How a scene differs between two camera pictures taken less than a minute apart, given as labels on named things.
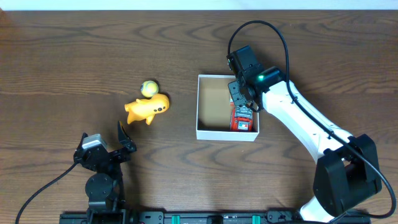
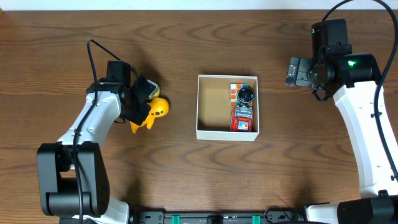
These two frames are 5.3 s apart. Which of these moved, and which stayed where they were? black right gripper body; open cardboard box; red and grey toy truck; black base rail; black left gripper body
Moved: black right gripper body; black left gripper body
Stayed: black base rail; red and grey toy truck; open cardboard box
